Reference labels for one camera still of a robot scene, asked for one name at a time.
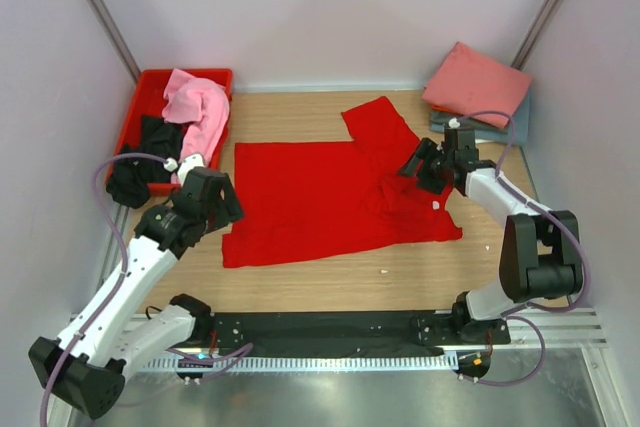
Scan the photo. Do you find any pink t-shirt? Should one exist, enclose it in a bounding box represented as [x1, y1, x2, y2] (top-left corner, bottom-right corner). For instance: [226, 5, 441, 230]
[162, 69, 230, 166]

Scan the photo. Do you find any folded salmon t-shirt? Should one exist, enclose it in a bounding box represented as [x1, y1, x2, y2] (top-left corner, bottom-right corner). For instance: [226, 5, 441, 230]
[422, 42, 533, 116]

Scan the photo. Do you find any red t-shirt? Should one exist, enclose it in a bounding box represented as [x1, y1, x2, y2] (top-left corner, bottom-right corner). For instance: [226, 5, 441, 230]
[222, 96, 463, 268]

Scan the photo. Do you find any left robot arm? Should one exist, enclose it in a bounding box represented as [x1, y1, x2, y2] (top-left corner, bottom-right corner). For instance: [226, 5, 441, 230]
[28, 167, 244, 420]

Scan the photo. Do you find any black t-shirt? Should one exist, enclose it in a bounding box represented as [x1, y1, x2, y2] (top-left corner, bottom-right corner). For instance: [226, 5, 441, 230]
[104, 115, 184, 208]

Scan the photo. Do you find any folded dark grey t-shirt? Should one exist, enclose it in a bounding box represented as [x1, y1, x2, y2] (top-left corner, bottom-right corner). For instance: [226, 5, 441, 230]
[430, 106, 509, 134]

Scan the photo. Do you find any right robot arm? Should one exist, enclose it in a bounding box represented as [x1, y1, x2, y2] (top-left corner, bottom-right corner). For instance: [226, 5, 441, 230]
[399, 127, 588, 343]

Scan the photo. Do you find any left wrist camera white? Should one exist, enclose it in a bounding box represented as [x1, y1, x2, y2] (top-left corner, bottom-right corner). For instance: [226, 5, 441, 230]
[163, 153, 205, 185]

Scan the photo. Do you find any folded grey-blue t-shirt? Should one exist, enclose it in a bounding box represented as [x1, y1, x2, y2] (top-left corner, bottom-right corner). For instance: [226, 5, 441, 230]
[430, 91, 532, 147]

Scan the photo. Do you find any aluminium frame rail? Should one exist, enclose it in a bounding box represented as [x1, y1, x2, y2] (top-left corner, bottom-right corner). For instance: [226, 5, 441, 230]
[72, 299, 603, 365]

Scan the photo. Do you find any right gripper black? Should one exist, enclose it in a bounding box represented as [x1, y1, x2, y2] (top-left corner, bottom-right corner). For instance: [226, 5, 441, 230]
[397, 137, 454, 195]

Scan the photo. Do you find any white slotted cable duct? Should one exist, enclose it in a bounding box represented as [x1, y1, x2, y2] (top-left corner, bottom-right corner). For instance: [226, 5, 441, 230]
[139, 351, 458, 374]

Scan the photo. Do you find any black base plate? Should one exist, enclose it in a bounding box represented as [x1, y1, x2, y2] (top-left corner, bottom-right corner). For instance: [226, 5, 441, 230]
[213, 310, 511, 359]

